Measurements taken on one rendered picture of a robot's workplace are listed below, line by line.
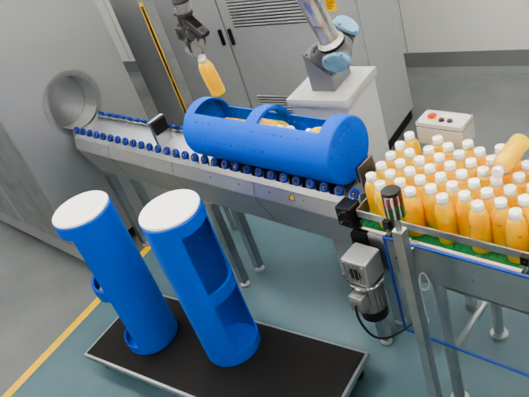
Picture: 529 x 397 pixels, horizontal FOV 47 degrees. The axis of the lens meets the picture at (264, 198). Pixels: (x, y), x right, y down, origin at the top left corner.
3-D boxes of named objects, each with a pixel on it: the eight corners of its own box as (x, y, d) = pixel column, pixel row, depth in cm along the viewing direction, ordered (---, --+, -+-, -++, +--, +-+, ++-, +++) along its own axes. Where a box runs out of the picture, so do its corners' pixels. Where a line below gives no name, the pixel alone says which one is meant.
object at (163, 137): (170, 137, 342) (160, 113, 334) (175, 138, 340) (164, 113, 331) (157, 146, 337) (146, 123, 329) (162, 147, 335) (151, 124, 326)
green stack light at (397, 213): (392, 206, 198) (390, 194, 195) (409, 210, 194) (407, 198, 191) (382, 218, 195) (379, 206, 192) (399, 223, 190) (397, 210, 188)
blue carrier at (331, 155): (232, 131, 318) (212, 84, 302) (375, 157, 261) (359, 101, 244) (197, 165, 305) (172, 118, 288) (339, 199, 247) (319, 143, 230)
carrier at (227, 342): (207, 374, 299) (263, 358, 297) (135, 239, 251) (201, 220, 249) (207, 331, 323) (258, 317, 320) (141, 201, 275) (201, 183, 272)
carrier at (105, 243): (157, 308, 350) (119, 343, 336) (89, 186, 302) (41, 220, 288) (188, 326, 331) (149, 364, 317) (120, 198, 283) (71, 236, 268)
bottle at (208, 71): (212, 100, 274) (194, 65, 262) (212, 92, 279) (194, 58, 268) (227, 94, 273) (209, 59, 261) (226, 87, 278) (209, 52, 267)
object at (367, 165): (373, 178, 254) (367, 153, 247) (378, 179, 253) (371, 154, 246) (360, 192, 249) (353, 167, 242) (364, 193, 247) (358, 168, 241)
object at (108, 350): (152, 305, 377) (142, 287, 369) (375, 372, 290) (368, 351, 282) (94, 371, 346) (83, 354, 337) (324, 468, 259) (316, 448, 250)
